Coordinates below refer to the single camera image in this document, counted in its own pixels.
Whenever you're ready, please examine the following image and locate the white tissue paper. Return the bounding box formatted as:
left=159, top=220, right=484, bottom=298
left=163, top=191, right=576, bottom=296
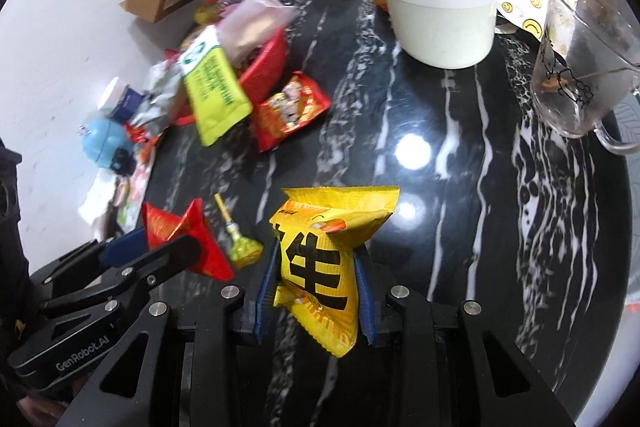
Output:
left=78, top=168, right=118, bottom=225

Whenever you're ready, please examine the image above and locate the pink green wipes pack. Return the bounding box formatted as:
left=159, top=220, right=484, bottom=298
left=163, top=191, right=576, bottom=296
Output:
left=114, top=158, right=154, bottom=234

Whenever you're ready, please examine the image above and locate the white lid blue jar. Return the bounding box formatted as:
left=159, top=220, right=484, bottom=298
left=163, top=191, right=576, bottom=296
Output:
left=98, top=77, right=143, bottom=124

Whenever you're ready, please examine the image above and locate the silver foil packet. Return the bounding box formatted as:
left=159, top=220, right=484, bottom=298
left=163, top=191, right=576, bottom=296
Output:
left=129, top=60, right=186, bottom=140

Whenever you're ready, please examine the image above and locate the red plastic basket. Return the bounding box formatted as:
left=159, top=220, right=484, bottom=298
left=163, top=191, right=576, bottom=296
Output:
left=167, top=27, right=286, bottom=126

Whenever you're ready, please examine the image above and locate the light blue round gadget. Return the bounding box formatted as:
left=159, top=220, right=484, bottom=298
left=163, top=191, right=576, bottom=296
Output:
left=79, top=117, right=136, bottom=176

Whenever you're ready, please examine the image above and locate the clear zip bag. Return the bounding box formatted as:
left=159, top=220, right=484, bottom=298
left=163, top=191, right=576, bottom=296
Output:
left=216, top=0, right=299, bottom=65

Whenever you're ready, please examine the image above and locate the red orange snack packet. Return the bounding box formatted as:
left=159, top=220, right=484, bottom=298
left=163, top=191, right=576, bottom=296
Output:
left=250, top=72, right=331, bottom=152

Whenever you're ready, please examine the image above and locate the glass mug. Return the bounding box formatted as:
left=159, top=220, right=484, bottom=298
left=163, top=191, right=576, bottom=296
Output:
left=530, top=0, right=639, bottom=155

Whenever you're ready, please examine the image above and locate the green white sachet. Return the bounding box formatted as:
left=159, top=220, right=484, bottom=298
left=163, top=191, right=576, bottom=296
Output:
left=178, top=25, right=253, bottom=146

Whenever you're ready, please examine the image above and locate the yellow green lollipop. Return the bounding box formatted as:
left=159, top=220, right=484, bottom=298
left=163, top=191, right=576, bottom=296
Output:
left=214, top=193, right=264, bottom=270

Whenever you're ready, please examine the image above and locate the yellow peanut packet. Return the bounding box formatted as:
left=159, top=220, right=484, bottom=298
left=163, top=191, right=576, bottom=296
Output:
left=270, top=186, right=400, bottom=358

